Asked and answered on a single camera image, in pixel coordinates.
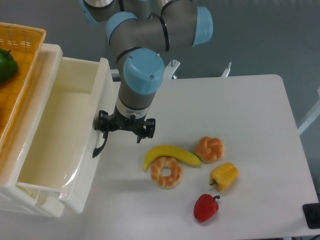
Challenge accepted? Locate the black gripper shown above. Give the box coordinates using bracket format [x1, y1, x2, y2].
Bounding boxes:
[93, 109, 156, 144]

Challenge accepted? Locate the black top drawer handle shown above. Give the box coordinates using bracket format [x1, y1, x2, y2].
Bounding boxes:
[92, 131, 109, 158]

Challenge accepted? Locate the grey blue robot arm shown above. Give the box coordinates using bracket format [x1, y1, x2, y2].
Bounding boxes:
[80, 0, 214, 140]

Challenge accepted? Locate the yellow banana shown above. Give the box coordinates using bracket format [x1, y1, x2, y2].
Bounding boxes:
[142, 145, 202, 172]

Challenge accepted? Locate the knotted bread roll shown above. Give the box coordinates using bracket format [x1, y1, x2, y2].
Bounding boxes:
[194, 136, 225, 164]

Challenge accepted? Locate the yellow bell pepper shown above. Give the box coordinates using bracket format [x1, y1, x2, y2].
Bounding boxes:
[209, 162, 239, 192]

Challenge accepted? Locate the red bell pepper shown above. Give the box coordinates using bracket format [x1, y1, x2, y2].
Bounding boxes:
[193, 194, 221, 223]

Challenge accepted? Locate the green bell pepper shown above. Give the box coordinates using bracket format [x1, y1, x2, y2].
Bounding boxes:
[0, 48, 18, 83]

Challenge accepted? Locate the orange woven basket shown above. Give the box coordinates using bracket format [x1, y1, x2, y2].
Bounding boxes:
[0, 22, 47, 149]

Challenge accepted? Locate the black device at edge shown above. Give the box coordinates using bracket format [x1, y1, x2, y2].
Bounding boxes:
[302, 202, 320, 229]

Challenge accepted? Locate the ring shaped bread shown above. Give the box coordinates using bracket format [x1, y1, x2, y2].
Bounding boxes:
[150, 157, 184, 190]

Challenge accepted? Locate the white frame leg right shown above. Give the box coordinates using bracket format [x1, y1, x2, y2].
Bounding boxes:
[297, 88, 320, 135]

